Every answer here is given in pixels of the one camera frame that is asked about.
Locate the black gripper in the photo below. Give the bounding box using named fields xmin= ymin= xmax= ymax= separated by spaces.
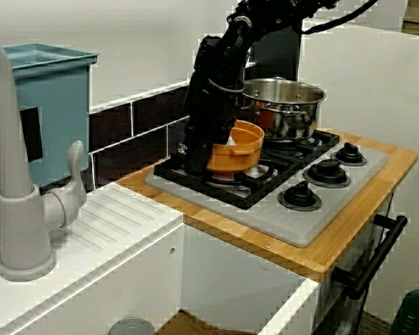
xmin=177 ymin=75 xmax=245 ymax=175

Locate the orange plastic toy pot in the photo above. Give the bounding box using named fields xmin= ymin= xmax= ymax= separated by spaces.
xmin=205 ymin=119 xmax=265 ymax=174

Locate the stainless steel pot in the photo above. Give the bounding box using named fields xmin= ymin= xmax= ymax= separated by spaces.
xmin=239 ymin=77 xmax=328 ymax=142

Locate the grey stove top panel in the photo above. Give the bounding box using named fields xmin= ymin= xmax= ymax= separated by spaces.
xmin=145 ymin=141 xmax=388 ymax=249

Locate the black stove knob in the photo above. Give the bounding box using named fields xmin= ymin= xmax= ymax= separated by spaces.
xmin=277 ymin=181 xmax=323 ymax=212
xmin=331 ymin=142 xmax=368 ymax=167
xmin=302 ymin=158 xmax=352 ymax=188

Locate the black burner grate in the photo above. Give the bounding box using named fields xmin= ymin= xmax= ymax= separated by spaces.
xmin=153 ymin=149 xmax=297 ymax=211
xmin=263 ymin=128 xmax=342 ymax=163

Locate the dark tiled backsplash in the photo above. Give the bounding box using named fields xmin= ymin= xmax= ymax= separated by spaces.
xmin=0 ymin=83 xmax=193 ymax=241

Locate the black side panel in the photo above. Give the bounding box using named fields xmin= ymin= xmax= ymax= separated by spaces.
xmin=247 ymin=17 xmax=303 ymax=84

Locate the white toy sink unit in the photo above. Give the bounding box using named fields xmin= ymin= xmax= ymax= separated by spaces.
xmin=0 ymin=183 xmax=322 ymax=335

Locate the teal plastic bin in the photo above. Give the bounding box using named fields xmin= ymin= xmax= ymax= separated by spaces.
xmin=0 ymin=43 xmax=101 ymax=198

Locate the wooden kitchen counter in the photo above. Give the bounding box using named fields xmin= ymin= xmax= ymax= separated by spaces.
xmin=117 ymin=128 xmax=419 ymax=274

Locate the brown sink bottom board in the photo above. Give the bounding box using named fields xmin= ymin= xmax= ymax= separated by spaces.
xmin=153 ymin=308 xmax=231 ymax=335

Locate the grey toy faucet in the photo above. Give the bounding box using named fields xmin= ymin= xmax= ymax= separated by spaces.
xmin=0 ymin=31 xmax=88 ymax=282

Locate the silver sink drain disc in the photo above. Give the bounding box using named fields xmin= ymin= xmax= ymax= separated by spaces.
xmin=108 ymin=316 xmax=155 ymax=335

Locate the green clamp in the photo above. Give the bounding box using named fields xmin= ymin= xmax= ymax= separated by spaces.
xmin=399 ymin=288 xmax=419 ymax=335

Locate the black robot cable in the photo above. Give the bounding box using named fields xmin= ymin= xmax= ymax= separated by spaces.
xmin=298 ymin=0 xmax=380 ymax=36

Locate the black oven door handle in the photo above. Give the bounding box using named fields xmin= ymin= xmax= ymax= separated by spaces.
xmin=331 ymin=214 xmax=409 ymax=301

